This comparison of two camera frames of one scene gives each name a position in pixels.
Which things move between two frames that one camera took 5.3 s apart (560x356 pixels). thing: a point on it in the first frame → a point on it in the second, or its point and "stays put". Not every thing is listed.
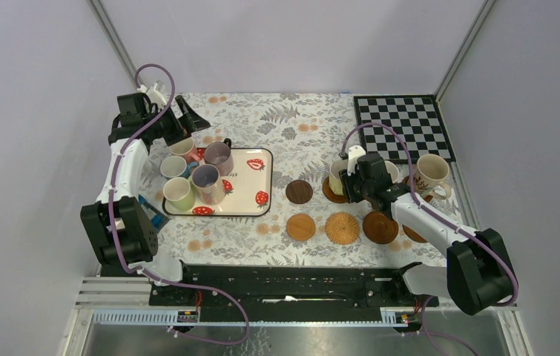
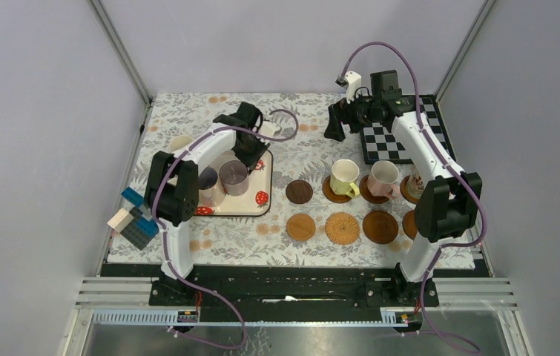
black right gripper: [348, 182] → [341, 112]
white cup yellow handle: [334, 178] stays put
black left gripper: [182, 127] → [251, 161]
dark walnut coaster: [299, 191] stays put
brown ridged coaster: [412, 235] stays put
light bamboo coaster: [300, 227] stays put
